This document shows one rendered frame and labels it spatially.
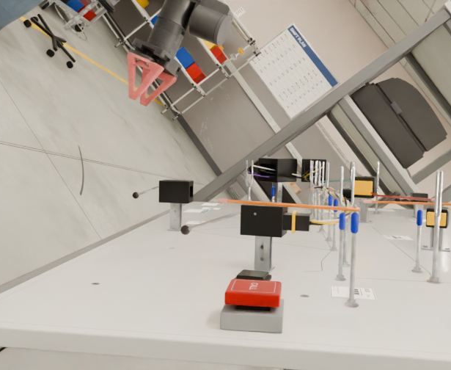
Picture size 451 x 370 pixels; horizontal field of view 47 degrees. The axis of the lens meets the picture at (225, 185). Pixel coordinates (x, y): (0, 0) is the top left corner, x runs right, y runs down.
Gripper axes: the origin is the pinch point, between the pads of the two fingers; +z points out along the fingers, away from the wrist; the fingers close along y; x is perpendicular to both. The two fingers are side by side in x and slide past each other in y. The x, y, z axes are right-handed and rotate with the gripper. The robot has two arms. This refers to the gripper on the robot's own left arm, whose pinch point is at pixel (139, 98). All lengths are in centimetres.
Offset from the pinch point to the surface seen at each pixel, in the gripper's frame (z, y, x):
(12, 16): -27, 235, 225
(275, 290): 13, -42, -39
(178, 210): 16.9, 10.0, -12.8
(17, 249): 77, 114, 76
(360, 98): -32, 81, -33
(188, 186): 11.6, 8.5, -13.2
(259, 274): 15.0, -26.1, -35.9
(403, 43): -51, 73, -38
